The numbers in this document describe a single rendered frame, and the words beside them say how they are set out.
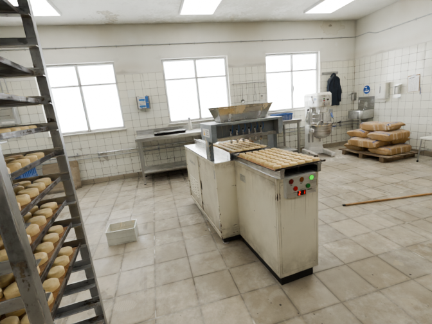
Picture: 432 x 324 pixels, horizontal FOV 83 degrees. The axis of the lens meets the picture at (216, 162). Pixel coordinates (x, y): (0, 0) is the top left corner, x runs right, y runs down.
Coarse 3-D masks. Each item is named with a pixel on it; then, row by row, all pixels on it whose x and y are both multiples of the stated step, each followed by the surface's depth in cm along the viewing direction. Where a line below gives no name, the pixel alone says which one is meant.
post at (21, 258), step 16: (0, 160) 45; (0, 176) 45; (0, 192) 45; (0, 208) 46; (16, 208) 48; (0, 224) 46; (16, 224) 47; (16, 240) 48; (16, 256) 48; (32, 256) 51; (16, 272) 49; (32, 272) 50; (32, 288) 50; (32, 304) 51; (32, 320) 51; (48, 320) 53
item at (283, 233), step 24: (240, 168) 209; (240, 192) 218; (264, 192) 175; (312, 192) 169; (240, 216) 228; (264, 216) 181; (288, 216) 166; (312, 216) 173; (264, 240) 188; (288, 240) 170; (312, 240) 177; (264, 264) 202; (288, 264) 174; (312, 264) 182
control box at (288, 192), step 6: (300, 174) 161; (306, 174) 161; (312, 174) 162; (288, 180) 156; (294, 180) 158; (306, 180) 161; (312, 180) 163; (288, 186) 157; (300, 186) 161; (312, 186) 164; (288, 192) 158; (294, 192) 160; (306, 192) 163; (288, 198) 159
